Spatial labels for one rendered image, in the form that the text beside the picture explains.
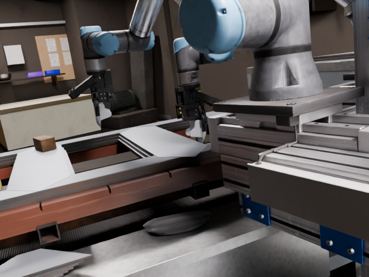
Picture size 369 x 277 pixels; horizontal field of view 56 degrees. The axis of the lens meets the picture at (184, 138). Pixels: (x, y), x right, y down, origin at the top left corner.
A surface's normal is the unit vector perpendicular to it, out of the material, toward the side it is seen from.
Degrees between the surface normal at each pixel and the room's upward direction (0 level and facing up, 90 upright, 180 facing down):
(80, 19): 90
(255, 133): 90
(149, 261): 0
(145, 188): 90
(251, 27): 114
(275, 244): 90
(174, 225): 15
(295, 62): 72
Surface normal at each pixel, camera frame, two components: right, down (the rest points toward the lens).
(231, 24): 0.52, 0.41
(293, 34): 0.16, 0.19
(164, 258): -0.14, -0.97
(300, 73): 0.20, -0.13
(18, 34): 0.55, 0.11
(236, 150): -0.82, 0.23
